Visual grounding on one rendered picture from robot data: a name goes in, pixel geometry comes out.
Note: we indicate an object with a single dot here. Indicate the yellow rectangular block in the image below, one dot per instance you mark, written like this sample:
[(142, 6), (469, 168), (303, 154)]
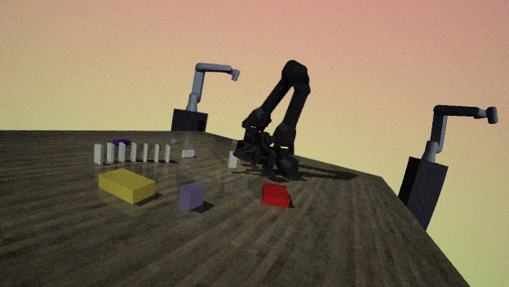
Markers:
[(126, 185)]

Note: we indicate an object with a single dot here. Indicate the red flat block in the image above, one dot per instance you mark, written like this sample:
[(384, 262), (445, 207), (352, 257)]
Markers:
[(276, 195)]

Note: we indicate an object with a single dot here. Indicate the white domino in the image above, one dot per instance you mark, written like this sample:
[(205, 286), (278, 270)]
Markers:
[(232, 160), (133, 151), (110, 152), (156, 153), (188, 153), (145, 152), (121, 151), (99, 153), (167, 152)]

